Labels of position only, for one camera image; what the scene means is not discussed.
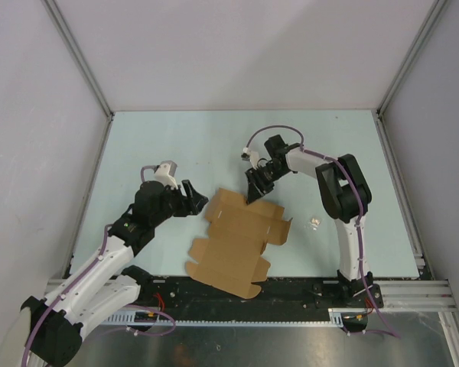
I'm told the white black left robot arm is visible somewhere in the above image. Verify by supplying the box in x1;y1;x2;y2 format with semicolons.
21;180;209;366

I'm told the brown cardboard box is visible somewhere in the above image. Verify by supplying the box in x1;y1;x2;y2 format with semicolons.
185;188;291;285

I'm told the aluminium frame post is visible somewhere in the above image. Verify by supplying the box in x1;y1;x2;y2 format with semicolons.
41;0;114;119
376;0;451;119

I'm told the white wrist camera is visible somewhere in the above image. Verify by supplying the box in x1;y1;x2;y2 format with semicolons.
154;161;178;190
241;147;267;169

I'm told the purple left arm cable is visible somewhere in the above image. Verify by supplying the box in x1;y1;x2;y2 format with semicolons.
22;164;161;356

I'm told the right aluminium frame post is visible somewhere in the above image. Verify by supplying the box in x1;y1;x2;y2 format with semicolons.
376;0;451;119

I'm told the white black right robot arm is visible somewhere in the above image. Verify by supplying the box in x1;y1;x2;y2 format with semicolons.
242;135;373;307

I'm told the left aluminium frame post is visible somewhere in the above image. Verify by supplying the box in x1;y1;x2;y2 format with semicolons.
41;0;114;119

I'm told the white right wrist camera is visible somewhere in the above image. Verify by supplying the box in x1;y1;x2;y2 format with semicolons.
241;147;267;169

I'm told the small crumpled plastic scrap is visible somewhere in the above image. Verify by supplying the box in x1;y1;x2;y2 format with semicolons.
308;216;322;230

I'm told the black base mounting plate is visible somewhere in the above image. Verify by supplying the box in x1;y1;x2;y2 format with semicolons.
110;275;368;313

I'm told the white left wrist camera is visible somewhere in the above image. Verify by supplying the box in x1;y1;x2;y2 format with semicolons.
154;161;178;190

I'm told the grey slotted cable duct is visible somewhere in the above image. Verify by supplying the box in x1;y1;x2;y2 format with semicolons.
100;308;343;328

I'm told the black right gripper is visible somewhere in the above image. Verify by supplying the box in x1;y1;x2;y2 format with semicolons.
245;163;288;206

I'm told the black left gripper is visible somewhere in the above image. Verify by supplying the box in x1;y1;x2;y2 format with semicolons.
151;180;207;226

